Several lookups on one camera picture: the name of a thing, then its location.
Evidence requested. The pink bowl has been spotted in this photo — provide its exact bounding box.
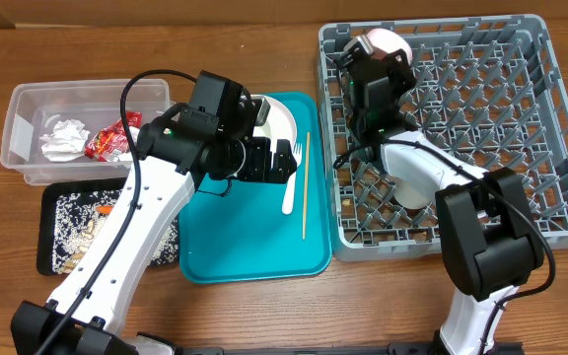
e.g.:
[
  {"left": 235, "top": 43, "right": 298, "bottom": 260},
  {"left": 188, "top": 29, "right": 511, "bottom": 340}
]
[{"left": 366, "top": 28, "right": 413, "bottom": 64}]

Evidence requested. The white cup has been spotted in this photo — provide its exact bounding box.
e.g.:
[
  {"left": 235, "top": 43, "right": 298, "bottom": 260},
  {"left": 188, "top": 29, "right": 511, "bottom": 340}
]
[{"left": 394, "top": 177, "right": 439, "bottom": 209}]

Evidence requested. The red snack wrapper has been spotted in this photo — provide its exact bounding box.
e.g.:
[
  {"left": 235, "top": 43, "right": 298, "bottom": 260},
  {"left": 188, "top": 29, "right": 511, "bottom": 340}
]
[{"left": 85, "top": 111, "right": 143, "bottom": 162}]

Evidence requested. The orange carrot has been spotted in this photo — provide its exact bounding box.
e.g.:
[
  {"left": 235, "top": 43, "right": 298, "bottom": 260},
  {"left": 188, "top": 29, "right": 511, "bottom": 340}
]
[{"left": 96, "top": 205, "right": 113, "bottom": 215}]

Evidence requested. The white napkin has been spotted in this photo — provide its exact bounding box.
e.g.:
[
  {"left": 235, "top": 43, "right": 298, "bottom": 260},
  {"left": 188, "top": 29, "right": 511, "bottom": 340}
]
[{"left": 39, "top": 119, "right": 90, "bottom": 162}]

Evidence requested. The peanut shells and rice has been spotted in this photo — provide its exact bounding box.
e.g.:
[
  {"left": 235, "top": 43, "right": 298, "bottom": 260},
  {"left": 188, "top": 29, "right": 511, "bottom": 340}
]
[{"left": 52, "top": 189, "right": 179, "bottom": 275}]

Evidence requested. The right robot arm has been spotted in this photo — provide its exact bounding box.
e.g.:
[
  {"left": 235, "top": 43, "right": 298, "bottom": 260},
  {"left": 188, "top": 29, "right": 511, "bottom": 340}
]
[{"left": 333, "top": 29, "right": 556, "bottom": 354}]

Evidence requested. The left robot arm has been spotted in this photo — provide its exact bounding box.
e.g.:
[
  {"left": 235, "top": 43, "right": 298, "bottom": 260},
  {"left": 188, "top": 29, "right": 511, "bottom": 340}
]
[{"left": 11, "top": 71, "right": 297, "bottom": 355}]

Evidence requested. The grey dishwasher rack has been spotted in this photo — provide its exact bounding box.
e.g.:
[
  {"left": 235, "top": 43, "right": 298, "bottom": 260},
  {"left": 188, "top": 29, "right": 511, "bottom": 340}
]
[{"left": 318, "top": 15, "right": 568, "bottom": 261}]

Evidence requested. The white plastic fork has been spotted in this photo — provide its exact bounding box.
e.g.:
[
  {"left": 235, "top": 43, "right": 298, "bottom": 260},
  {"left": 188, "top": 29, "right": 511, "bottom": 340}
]
[{"left": 282, "top": 143, "right": 303, "bottom": 215}]

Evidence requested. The white round plate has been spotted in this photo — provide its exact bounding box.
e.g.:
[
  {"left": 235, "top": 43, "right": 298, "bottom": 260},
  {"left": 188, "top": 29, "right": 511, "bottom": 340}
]
[{"left": 253, "top": 95, "right": 298, "bottom": 151}]

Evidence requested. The wooden chopstick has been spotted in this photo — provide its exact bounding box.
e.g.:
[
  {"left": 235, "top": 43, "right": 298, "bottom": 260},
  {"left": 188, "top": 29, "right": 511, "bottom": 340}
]
[{"left": 302, "top": 132, "right": 311, "bottom": 240}]

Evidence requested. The teal serving tray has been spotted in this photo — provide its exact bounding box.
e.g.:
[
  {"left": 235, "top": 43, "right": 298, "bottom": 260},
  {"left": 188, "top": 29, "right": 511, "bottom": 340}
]
[{"left": 178, "top": 92, "right": 332, "bottom": 284}]

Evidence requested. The black tray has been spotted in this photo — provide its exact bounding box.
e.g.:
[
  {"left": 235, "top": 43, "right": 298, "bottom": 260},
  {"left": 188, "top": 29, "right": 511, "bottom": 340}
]
[{"left": 35, "top": 177, "right": 180, "bottom": 276}]

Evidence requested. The clear plastic bin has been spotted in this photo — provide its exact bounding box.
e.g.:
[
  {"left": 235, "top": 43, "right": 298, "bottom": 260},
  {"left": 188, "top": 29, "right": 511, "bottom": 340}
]
[{"left": 0, "top": 78, "right": 181, "bottom": 187}]

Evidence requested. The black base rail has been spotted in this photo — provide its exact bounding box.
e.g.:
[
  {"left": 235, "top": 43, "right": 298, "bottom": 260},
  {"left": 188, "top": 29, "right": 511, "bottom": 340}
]
[{"left": 135, "top": 327, "right": 527, "bottom": 355}]

